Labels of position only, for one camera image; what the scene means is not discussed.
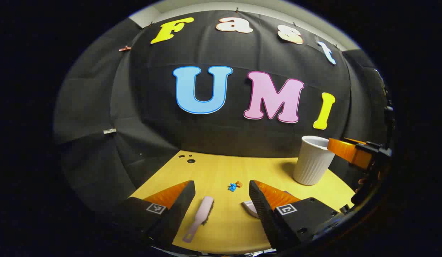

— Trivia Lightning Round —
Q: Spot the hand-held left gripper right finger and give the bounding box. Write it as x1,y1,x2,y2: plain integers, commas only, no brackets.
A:
249,180,348,252

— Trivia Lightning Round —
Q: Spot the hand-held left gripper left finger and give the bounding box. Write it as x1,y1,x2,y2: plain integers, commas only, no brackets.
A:
112,180,196,250

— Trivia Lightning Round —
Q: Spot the lilac dustpan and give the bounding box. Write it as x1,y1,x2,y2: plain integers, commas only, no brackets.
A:
241,191,294,219

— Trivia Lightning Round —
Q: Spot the small lilac broom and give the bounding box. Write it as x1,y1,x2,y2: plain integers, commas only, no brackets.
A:
182,196,215,243

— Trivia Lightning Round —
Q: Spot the white ribbed garbage bin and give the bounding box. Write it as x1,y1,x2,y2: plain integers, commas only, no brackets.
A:
293,136,336,186

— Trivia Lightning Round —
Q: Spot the black backdrop cloth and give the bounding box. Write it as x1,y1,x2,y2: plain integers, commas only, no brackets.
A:
53,10,393,215

